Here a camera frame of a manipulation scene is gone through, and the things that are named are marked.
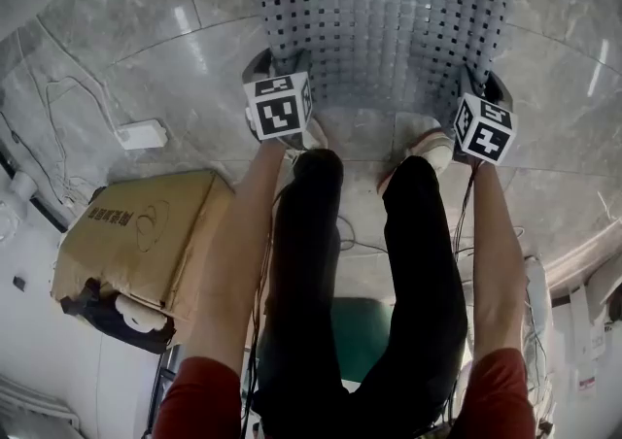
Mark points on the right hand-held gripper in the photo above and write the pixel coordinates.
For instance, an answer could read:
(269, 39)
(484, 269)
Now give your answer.
(486, 136)

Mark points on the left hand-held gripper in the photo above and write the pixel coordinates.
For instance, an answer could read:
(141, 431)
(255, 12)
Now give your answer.
(277, 111)

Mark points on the grey perforated bath mat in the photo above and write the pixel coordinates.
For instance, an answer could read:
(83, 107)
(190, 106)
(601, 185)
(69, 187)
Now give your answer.
(379, 14)

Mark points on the person's right forearm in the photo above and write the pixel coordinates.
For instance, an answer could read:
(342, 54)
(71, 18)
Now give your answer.
(498, 257)

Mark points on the person's left forearm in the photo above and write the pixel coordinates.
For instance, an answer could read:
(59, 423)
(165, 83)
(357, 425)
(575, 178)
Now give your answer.
(233, 257)

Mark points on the person's left white shoe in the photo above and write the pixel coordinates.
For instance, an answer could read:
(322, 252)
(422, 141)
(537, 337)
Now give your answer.
(313, 136)

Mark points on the person's white shoe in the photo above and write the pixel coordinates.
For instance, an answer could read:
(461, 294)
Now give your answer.
(427, 141)
(313, 136)

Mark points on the person's right white shoe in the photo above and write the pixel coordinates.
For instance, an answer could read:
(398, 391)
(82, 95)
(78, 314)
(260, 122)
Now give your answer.
(427, 141)

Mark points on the white power strip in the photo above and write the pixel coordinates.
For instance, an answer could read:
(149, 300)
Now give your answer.
(143, 134)

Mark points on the person's black trousers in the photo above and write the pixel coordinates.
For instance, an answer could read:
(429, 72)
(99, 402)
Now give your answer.
(423, 281)

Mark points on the large cardboard box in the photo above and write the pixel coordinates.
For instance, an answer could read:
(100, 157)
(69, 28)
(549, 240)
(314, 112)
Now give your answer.
(146, 233)

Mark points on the green stool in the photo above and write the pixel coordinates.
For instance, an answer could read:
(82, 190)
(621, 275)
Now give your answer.
(362, 335)

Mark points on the white round headset part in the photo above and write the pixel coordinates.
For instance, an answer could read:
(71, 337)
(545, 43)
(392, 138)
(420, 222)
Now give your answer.
(138, 315)

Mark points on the person's red shirt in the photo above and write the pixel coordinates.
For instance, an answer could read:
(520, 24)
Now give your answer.
(199, 403)

